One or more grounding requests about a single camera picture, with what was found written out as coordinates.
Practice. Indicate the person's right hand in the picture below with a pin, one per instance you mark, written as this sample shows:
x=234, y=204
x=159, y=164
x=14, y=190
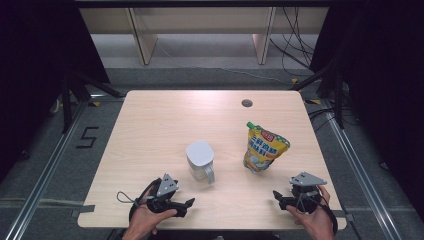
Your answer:
x=316, y=221

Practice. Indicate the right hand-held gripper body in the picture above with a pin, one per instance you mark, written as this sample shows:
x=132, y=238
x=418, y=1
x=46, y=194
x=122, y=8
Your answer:
x=306, y=180

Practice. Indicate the yellow seasoning pouch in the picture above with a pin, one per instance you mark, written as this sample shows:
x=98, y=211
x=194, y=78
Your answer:
x=263, y=148

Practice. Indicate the black curtain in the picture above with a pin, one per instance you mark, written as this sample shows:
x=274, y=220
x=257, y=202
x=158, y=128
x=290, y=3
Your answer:
x=383, y=83
x=33, y=66

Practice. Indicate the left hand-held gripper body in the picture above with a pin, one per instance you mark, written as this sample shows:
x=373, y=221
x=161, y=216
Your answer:
x=166, y=186

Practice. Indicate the light wooden desk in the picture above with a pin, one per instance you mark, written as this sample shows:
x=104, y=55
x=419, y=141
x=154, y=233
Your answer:
x=200, y=20

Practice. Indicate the aluminium floor rail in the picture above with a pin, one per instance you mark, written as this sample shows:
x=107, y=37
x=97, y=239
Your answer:
x=50, y=160
x=360, y=173

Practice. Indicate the black tripod stand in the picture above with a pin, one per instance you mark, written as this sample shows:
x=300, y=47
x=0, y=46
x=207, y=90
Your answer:
x=339, y=100
x=66, y=106

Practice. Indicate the yellow floor tape marker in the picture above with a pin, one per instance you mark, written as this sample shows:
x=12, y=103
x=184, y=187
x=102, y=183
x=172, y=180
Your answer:
x=96, y=104
x=313, y=101
x=294, y=80

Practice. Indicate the person's left hand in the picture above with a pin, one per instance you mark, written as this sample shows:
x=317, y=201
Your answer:
x=143, y=220

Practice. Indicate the grey tape strip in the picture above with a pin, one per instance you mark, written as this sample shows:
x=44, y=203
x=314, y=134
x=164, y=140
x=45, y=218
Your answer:
x=83, y=210
x=348, y=217

